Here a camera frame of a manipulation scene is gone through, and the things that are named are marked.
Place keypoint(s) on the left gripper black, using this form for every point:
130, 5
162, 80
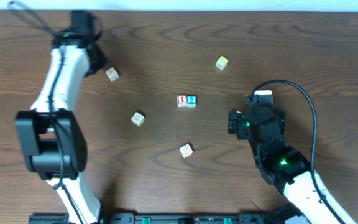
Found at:
97, 62

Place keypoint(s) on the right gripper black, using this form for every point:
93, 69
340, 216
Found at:
237, 123

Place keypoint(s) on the blue number 2 block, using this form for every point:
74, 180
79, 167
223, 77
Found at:
191, 101

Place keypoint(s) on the red letter I block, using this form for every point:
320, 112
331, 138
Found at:
181, 101

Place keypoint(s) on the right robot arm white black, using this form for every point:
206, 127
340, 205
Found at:
314, 201

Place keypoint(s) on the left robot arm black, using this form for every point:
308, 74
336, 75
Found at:
51, 140

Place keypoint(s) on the white block upper left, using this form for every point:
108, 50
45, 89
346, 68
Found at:
112, 74

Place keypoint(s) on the white block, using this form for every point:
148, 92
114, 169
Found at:
112, 74
186, 150
138, 119

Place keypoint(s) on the white block lower centre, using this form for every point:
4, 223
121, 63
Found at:
186, 150

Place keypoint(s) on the yellow top block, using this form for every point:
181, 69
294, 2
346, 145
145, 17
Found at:
222, 62

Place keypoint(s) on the white block centre left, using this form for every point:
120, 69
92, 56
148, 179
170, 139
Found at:
138, 119

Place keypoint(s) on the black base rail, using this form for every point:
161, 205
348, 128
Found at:
245, 218

